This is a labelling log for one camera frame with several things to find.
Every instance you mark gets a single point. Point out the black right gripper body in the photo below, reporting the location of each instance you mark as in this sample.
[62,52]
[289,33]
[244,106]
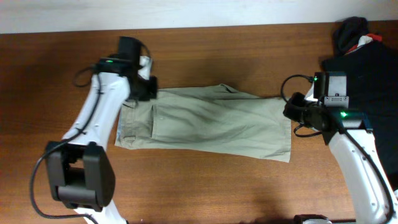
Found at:
[301,110]

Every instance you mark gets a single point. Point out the khaki green shorts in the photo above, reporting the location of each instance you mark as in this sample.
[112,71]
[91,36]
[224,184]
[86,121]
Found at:
[216,119]

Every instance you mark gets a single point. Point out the red and white garment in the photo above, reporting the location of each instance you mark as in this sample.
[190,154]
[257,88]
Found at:
[365,39]

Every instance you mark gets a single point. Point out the black garment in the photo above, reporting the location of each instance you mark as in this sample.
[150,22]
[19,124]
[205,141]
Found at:
[371,71]

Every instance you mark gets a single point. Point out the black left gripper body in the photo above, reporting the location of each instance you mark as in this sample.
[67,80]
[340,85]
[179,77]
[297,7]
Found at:
[140,87]

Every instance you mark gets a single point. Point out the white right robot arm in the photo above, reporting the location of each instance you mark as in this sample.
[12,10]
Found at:
[349,136]

